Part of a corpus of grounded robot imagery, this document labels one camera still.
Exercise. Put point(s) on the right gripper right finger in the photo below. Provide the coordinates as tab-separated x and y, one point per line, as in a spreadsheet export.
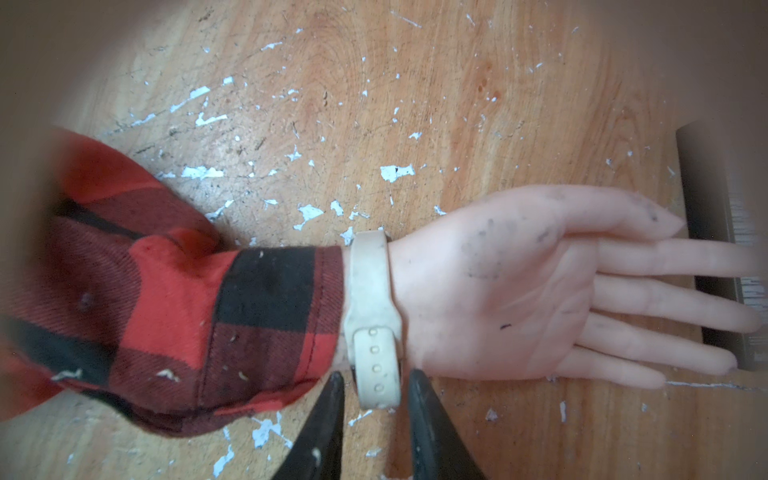
438	452

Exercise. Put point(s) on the pale mannequin hand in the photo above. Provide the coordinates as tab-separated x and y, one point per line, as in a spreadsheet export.
538	281

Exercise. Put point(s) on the red black plaid sleeve forearm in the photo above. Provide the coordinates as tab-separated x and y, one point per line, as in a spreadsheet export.
133	300

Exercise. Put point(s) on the beige wrist watch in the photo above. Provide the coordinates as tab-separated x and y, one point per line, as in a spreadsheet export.
371	324

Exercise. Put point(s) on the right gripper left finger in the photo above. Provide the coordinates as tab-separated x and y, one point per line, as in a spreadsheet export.
317	452

